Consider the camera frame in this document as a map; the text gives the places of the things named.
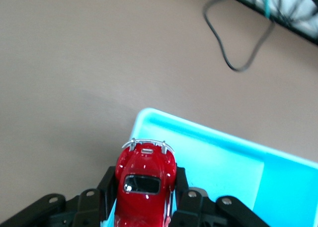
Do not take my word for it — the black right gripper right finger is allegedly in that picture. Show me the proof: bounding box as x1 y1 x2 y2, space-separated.
170 165 272 227

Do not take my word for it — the blue plastic box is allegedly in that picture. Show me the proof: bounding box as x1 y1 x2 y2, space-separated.
100 107 318 227

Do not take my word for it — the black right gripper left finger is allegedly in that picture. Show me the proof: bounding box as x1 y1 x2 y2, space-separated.
0 165 118 227

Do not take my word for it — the thin black looped cable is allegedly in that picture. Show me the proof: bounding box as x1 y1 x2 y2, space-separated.
203 0 276 73

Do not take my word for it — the red beetle toy car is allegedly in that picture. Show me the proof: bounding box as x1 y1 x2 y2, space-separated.
114 138 178 227

